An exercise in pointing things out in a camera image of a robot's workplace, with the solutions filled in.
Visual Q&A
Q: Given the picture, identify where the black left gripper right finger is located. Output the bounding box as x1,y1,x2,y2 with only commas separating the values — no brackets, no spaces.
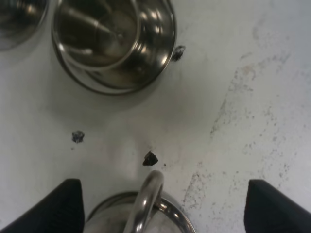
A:
244,180,311,233

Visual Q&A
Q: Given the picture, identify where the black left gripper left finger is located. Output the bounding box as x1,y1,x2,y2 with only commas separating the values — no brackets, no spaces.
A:
1,179,85,233

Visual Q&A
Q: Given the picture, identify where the stainless steel teapot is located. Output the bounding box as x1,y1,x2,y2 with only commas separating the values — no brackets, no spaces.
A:
84,170,195,233

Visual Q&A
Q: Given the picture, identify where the near stainless steel teacup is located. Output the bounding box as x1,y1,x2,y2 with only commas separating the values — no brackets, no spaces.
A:
52,0,140,70

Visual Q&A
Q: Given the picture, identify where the near stainless steel saucer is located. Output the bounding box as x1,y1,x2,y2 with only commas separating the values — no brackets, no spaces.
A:
52,0,177,96

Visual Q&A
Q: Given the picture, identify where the stainless steel saucer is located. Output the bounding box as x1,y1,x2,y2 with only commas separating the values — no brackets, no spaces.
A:
52,0,177,96
0,0,50,51

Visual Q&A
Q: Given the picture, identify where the far stainless steel saucer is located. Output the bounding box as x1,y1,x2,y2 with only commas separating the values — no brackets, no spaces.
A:
0,0,50,51

